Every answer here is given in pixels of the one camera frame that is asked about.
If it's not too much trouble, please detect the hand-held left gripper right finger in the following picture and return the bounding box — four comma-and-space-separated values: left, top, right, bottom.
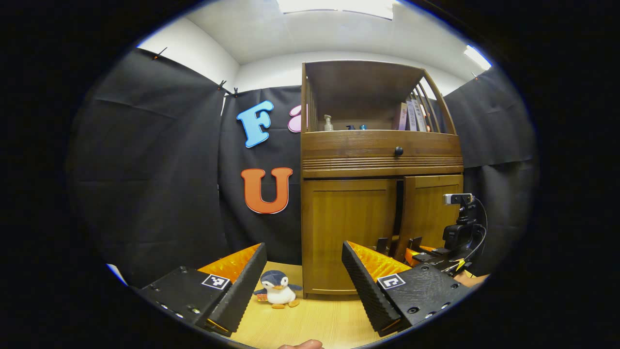
341, 241, 473, 338

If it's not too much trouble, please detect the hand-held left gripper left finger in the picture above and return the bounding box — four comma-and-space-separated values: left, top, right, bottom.
138, 242, 268, 337

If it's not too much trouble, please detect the wooden shoe cabinet door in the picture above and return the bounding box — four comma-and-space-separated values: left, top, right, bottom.
301, 178, 398, 297
394, 174, 465, 263

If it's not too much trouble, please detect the wooden double-door shoe cabinet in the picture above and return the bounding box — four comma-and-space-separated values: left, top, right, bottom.
300, 60, 465, 298

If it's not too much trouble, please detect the wooden cabinet drawer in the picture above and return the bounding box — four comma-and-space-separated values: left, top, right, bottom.
301, 129, 465, 179

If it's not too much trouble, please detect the penguin plush toy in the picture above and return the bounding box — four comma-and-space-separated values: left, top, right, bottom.
253, 270, 304, 310

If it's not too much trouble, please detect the pink book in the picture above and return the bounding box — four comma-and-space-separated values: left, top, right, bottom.
393, 102, 409, 131

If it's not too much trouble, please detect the black backdrop cloth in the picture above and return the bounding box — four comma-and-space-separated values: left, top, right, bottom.
65, 47, 540, 287

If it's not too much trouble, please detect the small ceiling light panel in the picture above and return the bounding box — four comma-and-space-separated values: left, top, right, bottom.
464, 44, 493, 71

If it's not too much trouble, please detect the large ceiling light panel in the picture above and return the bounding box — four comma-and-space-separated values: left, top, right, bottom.
276, 0, 396, 20

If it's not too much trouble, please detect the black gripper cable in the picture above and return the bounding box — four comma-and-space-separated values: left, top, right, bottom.
453, 196, 489, 273

